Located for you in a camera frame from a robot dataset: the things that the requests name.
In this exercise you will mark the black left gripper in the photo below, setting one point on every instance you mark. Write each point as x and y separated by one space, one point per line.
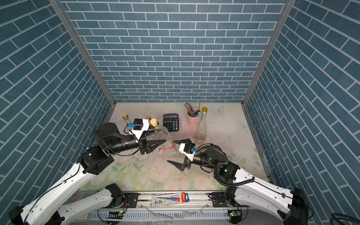
144 146

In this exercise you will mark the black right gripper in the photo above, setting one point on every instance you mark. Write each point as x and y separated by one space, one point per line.
182 166

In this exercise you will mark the corked glass bottle red label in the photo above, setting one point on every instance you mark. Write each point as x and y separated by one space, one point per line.
163 133

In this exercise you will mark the short corked glass bottle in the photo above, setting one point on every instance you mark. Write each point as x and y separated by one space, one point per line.
148 118

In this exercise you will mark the clear glass bottle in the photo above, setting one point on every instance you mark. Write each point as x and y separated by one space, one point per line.
127 121

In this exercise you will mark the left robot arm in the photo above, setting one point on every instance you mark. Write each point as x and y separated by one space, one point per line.
50 208

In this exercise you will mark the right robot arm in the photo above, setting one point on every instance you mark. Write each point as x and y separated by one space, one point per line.
243 188

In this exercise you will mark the tall gold-capped glass bottle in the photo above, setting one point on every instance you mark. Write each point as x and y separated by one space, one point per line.
201 131

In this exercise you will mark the black desk calculator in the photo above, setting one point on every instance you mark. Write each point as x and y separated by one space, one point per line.
171 122

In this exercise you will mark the pink metal pen bucket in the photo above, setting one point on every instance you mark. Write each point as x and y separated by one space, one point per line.
193 121

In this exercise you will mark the pens in bucket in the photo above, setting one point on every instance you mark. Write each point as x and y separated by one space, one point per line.
191 111

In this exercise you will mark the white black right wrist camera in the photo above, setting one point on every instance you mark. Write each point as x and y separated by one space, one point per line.
188 149

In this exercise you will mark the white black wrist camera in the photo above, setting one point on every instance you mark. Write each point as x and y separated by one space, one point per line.
137 127
188 149

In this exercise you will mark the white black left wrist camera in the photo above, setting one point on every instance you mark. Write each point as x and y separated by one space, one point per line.
137 127

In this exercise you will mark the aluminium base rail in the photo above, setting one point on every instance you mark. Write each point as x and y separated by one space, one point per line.
157 208

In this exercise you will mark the aluminium corner post left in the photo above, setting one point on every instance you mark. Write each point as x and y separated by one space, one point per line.
64 18

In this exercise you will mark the aluminium corner post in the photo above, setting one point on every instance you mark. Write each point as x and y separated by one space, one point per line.
64 18
272 41

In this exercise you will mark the aluminium corner post right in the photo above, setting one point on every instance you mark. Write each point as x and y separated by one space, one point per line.
272 41

